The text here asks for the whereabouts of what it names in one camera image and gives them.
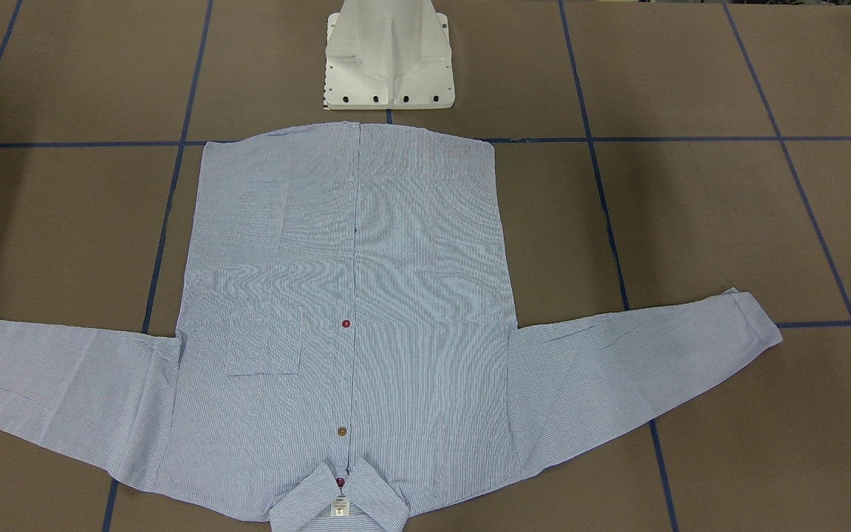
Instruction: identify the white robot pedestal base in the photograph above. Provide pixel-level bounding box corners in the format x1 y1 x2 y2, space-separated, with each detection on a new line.
322 1 456 111

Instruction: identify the light blue striped shirt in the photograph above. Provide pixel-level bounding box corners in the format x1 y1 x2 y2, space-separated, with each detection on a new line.
0 123 782 531

